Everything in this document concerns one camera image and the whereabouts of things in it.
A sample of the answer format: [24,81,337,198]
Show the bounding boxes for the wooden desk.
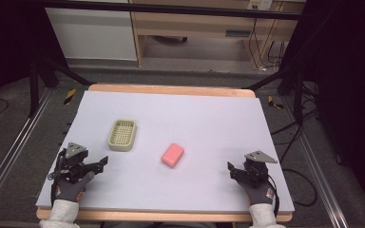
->
[128,0,307,70]

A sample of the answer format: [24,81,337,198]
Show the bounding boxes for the beige slotted soap dish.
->
[107,118,138,153]

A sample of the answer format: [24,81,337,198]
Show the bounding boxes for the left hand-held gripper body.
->
[55,142,97,185]

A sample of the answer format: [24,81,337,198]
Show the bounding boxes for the wooden table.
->
[35,83,294,223]

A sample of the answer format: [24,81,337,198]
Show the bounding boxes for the white table mat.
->
[35,90,296,214]

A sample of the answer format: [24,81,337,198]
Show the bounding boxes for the white wall socket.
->
[247,0,274,11]

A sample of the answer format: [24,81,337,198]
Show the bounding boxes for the metal floor rail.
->
[0,87,54,220]
[283,96,352,228]

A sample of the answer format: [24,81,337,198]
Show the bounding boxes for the black curtain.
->
[279,0,365,219]
[0,0,69,112]

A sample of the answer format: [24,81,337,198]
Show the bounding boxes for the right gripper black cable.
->
[266,174,281,218]

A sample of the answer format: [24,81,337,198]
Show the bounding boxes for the black horizontal metal bar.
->
[43,0,302,21]

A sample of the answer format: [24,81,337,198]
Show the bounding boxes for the black metal stand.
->
[240,62,306,125]
[28,56,95,119]

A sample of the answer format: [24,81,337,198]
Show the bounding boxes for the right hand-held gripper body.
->
[234,150,279,189]

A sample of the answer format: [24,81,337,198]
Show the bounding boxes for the cables under desk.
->
[247,17,287,70]

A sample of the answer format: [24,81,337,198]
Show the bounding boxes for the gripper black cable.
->
[266,174,281,218]
[47,148,68,191]

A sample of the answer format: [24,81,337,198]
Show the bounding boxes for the person's right hand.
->
[233,176,277,206]

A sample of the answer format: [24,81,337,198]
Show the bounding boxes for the person's left hand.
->
[50,170,96,204]

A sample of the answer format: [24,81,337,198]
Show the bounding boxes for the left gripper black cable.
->
[47,148,68,191]

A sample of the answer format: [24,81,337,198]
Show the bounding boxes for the yellow black striped tape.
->
[267,94,285,111]
[63,87,77,106]

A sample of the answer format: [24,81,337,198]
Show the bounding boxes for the pink soap bar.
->
[161,142,185,169]

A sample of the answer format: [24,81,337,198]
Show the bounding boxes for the white cabinet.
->
[44,6,138,62]

